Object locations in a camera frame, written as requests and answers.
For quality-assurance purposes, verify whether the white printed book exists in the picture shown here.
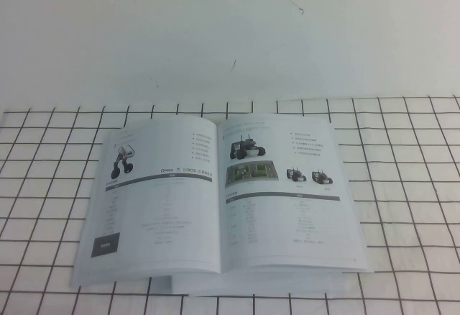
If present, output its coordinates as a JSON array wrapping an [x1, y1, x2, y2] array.
[[70, 111, 373, 289]]

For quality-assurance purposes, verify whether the white black-grid tablecloth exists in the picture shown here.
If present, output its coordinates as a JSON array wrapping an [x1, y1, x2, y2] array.
[[0, 94, 460, 315]]

